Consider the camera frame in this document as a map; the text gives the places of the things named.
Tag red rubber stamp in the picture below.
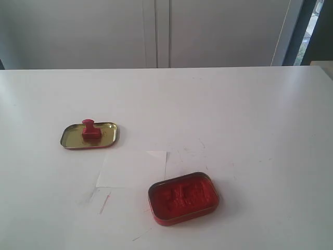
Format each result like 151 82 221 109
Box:
82 119 101 140

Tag red ink pad tin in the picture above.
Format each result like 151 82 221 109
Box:
148 172 220 226

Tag white paper sheet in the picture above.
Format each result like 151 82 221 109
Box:
96 150 167 189

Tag gold tin lid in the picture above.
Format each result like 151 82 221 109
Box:
60 122 119 149

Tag white cabinet doors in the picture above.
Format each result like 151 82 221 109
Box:
1 1 302 69

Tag white side table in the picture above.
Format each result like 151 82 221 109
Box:
310 60 333 80

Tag dark window frame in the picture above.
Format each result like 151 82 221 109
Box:
282 0 332 66

